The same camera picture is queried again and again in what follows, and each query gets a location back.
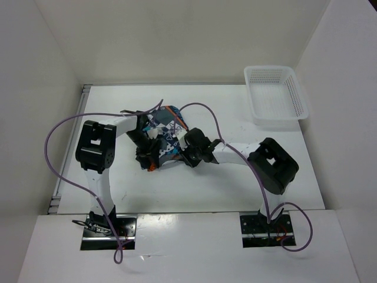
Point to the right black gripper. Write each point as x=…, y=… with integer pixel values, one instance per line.
x=187, y=160

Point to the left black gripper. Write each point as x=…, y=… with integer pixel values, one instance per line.
x=153, y=153

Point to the colourful patterned shorts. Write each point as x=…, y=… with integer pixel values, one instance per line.
x=170, y=122

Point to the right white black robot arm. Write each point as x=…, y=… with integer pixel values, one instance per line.
x=273, y=166

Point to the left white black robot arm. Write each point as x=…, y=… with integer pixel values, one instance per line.
x=95, y=153

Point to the white perforated plastic basket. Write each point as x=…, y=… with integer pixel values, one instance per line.
x=275, y=93

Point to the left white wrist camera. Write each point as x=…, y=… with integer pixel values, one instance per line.
x=153, y=133

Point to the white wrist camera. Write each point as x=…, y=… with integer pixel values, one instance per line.
x=153, y=133
x=180, y=137

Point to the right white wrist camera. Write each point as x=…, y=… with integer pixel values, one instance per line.
x=180, y=137

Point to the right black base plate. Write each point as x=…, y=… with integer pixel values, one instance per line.
x=256, y=233

